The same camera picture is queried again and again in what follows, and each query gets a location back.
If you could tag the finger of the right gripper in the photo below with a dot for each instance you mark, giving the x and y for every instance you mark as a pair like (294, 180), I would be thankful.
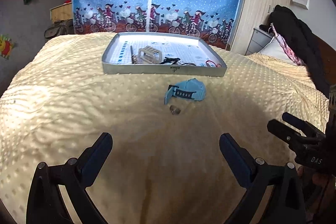
(307, 128)
(284, 132)

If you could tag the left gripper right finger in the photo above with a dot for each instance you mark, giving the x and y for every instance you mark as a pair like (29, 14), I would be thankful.
(285, 204)

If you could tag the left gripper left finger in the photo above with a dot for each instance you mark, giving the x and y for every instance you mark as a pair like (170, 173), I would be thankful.
(45, 203)

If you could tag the black thin stick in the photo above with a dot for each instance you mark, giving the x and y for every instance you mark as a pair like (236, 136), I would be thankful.
(133, 56)

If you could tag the cream dotted bed blanket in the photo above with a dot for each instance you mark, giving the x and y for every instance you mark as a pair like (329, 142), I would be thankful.
(163, 168)

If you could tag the white pillow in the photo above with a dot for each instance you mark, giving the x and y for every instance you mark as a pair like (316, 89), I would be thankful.
(273, 49)

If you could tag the black clothes pile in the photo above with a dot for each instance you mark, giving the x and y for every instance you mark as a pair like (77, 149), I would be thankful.
(302, 41)

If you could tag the grey bedside drawer cabinet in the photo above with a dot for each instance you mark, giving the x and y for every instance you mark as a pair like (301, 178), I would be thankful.
(258, 41)

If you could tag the beige wooden wardrobe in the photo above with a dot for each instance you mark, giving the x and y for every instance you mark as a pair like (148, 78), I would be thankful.
(250, 14)

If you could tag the grey cardboard tray box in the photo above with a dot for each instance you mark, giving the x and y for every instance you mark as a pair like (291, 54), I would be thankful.
(160, 53)

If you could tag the black suitcase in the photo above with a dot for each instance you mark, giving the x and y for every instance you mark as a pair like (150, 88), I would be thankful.
(60, 27)

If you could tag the wooden box on stand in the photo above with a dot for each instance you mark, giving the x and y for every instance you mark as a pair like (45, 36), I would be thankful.
(61, 12)

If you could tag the yellow bear wall sticker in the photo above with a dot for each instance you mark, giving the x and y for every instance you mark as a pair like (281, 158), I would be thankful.
(6, 46)

